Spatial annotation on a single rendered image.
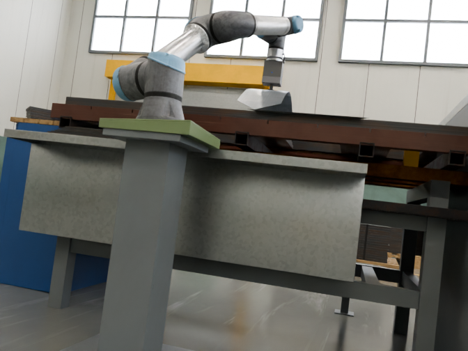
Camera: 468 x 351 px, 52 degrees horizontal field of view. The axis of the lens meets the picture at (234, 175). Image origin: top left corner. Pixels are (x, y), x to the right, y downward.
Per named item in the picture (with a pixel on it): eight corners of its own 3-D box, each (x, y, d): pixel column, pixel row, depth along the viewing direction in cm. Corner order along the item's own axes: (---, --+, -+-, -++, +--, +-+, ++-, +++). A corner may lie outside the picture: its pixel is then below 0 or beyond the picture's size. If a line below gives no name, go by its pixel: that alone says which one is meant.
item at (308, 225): (25, 229, 194) (37, 144, 196) (353, 281, 163) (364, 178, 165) (18, 230, 190) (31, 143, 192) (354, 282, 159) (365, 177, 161)
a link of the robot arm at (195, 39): (131, 69, 144) (224, 5, 179) (100, 76, 154) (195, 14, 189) (148, 105, 150) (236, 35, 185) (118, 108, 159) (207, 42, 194)
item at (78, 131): (59, 138, 193) (60, 129, 193) (149, 147, 183) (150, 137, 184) (40, 134, 181) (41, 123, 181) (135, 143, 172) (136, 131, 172)
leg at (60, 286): (56, 303, 200) (79, 145, 204) (68, 306, 199) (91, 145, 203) (47, 306, 195) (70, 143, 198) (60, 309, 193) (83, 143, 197)
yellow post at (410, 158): (400, 178, 183) (406, 129, 184) (414, 180, 182) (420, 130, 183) (402, 177, 178) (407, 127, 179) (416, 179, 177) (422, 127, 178)
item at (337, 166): (37, 144, 196) (38, 136, 196) (364, 178, 165) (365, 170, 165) (3, 136, 177) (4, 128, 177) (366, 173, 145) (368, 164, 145)
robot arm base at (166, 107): (170, 122, 136) (174, 88, 137) (125, 122, 141) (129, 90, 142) (193, 134, 150) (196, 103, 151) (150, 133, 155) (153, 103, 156)
